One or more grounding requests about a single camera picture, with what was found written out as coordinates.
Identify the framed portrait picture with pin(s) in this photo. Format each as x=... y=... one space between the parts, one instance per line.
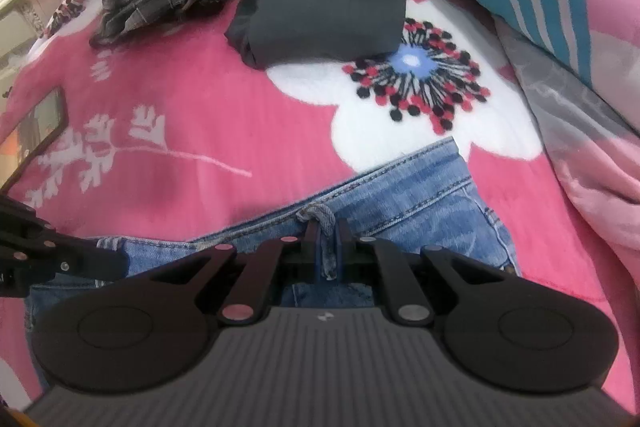
x=35 y=132

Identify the blue denim jeans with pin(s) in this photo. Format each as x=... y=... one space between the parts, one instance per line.
x=400 y=207

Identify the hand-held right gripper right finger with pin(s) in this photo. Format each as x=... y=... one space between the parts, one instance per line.
x=343 y=249

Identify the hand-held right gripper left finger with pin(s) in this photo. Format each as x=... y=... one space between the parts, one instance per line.
x=312 y=249

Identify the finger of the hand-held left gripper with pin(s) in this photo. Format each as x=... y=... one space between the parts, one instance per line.
x=75 y=262

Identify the pink grey floral duvet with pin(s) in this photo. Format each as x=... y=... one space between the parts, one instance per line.
x=575 y=57

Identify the pink floral bed blanket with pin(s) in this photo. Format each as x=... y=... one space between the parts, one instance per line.
x=200 y=107

